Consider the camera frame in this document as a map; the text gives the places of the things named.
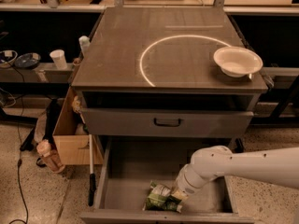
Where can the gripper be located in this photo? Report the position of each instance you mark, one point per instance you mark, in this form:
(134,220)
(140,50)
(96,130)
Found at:
(184,186)

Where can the green jalapeno chip bag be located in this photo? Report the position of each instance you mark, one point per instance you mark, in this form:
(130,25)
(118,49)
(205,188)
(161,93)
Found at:
(159,199)

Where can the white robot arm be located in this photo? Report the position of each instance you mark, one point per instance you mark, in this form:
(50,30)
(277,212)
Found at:
(276,166)

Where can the open grey middle drawer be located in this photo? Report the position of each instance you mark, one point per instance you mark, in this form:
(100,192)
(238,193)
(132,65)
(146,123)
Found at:
(131,164)

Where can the closed grey top drawer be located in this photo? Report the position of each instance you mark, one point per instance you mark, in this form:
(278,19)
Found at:
(166,123)

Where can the grey drawer cabinet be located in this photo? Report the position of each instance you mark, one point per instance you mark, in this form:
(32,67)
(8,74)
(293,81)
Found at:
(161,58)

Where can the black cabinet caster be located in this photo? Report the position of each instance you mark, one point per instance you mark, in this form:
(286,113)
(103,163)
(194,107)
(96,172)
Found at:
(239,148)

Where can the white pole black grip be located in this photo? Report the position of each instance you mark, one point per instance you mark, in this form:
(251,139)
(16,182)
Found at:
(92,174)

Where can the cardboard box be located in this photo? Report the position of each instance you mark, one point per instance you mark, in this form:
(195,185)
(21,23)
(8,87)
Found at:
(71,141)

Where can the brown plastic bottle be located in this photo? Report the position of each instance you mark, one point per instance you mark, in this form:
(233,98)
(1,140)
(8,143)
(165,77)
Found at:
(50,156)

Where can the white bowl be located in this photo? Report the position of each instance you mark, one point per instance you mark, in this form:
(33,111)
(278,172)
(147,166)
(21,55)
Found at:
(237,62)

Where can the white bottle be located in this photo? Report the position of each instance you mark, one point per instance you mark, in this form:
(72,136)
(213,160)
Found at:
(84,43)

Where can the grey low shelf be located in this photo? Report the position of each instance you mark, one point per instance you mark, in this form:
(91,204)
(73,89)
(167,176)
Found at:
(44,72)

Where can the white paper cup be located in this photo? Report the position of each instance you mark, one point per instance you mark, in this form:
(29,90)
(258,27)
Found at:
(59,58)

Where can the dark blue plate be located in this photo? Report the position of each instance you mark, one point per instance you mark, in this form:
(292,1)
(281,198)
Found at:
(28,61)

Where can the bowl with blue pattern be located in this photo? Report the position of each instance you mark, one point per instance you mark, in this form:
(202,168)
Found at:
(7,58)

